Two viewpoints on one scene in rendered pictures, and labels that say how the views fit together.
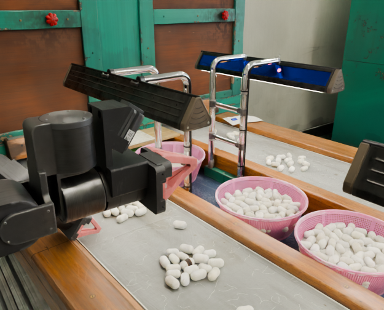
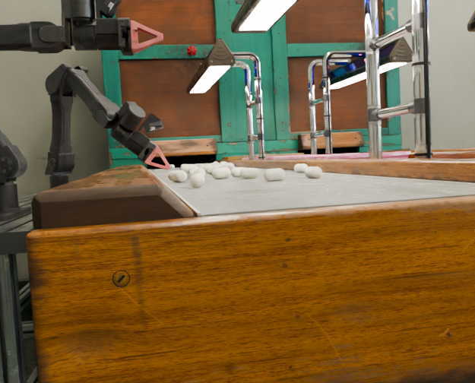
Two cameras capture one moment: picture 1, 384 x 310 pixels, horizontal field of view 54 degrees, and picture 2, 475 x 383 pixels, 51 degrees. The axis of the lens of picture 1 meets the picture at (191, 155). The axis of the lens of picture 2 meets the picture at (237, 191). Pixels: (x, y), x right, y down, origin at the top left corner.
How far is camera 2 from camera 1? 100 cm
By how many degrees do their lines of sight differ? 33
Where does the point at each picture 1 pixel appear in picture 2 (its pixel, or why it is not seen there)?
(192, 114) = (215, 51)
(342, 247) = not seen: hidden behind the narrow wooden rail
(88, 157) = (85, 10)
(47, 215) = (60, 30)
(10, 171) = (108, 105)
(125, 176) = (103, 23)
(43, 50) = (185, 75)
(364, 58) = not seen: outside the picture
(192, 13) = (330, 47)
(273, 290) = not seen: hidden behind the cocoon
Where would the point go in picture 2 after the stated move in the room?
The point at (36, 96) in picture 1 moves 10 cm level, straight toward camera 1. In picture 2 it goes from (176, 112) to (170, 110)
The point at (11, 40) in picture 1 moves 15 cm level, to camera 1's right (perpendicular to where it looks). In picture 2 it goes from (161, 67) to (190, 61)
